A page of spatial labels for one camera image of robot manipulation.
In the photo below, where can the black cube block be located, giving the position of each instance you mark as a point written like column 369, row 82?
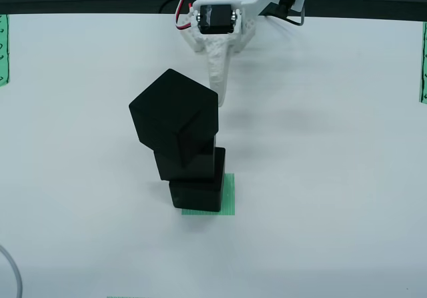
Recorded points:
column 173, row 168
column 197, row 194
column 166, row 111

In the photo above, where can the green striped square tape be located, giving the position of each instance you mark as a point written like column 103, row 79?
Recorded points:
column 229, row 194

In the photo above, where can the green tape strip with arrows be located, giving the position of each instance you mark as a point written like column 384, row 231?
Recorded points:
column 423, row 64
column 4, row 51

